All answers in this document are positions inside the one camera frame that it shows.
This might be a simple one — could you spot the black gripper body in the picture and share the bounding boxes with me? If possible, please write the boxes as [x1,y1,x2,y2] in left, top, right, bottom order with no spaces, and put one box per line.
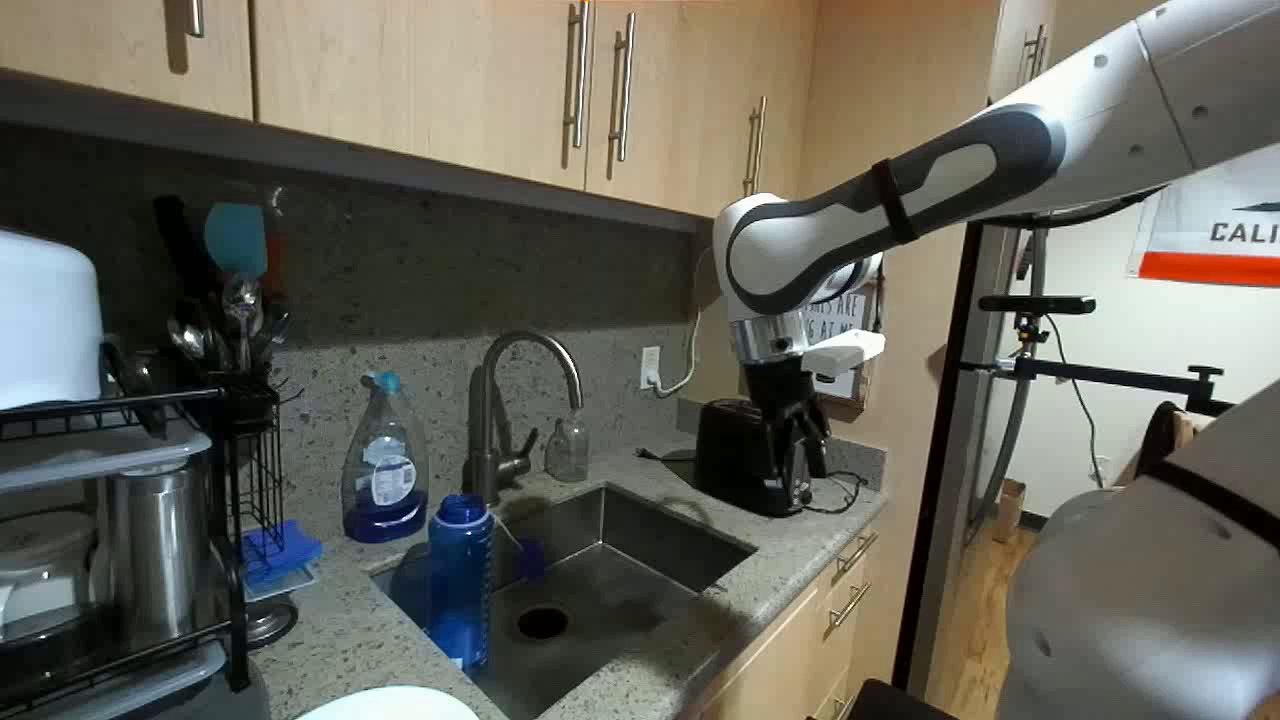
[740,356,819,443]

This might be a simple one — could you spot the white plate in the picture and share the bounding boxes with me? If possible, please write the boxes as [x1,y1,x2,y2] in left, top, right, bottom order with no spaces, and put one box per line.
[295,682,478,720]

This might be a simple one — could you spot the black toaster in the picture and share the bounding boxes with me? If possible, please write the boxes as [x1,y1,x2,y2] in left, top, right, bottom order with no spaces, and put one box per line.
[690,394,817,518]

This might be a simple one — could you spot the black vertical stand pole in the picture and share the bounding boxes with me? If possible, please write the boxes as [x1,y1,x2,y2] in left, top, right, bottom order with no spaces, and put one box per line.
[891,219,986,696]

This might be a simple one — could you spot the wooden base cabinet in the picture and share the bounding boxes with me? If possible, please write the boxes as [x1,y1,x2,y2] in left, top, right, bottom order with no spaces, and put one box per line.
[690,510,891,720]

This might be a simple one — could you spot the stainless steel sink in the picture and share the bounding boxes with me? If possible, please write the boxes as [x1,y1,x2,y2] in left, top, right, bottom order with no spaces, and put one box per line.
[370,481,760,720]

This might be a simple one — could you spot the blue tethered bottle cap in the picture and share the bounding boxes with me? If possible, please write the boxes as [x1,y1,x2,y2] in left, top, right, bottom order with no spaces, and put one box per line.
[489,507,551,578]

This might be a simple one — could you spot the steel kitchen faucet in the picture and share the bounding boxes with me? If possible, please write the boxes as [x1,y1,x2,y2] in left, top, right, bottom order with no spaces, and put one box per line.
[460,327,589,507]

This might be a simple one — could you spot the blue water bottle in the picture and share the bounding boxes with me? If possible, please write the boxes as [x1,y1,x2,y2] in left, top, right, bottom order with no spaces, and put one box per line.
[427,491,494,677]

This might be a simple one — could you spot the blue dish soap bottle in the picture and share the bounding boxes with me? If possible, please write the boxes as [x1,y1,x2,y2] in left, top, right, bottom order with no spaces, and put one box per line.
[339,367,433,547]

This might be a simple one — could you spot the California flag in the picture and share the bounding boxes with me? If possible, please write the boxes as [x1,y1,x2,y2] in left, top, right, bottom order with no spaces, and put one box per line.
[1136,140,1280,292]

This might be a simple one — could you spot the wide wooden cabinet door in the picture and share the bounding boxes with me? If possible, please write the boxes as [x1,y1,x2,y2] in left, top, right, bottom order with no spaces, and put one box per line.
[253,0,591,192]

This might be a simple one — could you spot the black utensil holder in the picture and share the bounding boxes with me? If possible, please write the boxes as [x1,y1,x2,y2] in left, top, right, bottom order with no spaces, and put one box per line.
[215,375,290,535]

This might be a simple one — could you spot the teal spatula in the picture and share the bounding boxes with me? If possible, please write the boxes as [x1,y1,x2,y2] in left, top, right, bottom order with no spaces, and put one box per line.
[200,198,272,282]

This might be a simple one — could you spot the black spatula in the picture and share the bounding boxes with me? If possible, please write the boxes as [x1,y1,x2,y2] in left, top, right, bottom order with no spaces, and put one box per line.
[153,192,209,311]

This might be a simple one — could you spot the stainless steel pot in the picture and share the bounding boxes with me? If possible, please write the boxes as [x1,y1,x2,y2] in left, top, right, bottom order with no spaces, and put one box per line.
[94,453,223,642]

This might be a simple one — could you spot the white plastic container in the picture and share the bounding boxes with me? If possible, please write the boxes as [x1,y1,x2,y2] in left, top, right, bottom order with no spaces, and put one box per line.
[0,226,108,410]

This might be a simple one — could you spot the narrow wooden cabinet door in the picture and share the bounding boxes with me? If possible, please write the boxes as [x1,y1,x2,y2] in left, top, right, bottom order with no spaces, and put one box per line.
[0,0,255,122]

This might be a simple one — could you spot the black toaster cord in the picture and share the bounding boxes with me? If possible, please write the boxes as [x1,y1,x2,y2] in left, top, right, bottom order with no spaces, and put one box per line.
[797,468,873,518]

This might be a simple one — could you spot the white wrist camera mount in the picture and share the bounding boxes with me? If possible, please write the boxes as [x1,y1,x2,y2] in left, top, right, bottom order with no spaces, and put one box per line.
[797,323,891,381]

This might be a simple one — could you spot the white power cable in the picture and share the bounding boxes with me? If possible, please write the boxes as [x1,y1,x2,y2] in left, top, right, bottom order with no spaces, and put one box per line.
[648,311,708,401]

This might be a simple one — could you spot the black wire dish rack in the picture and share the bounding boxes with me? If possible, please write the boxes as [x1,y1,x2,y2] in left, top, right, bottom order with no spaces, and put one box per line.
[0,383,272,720]

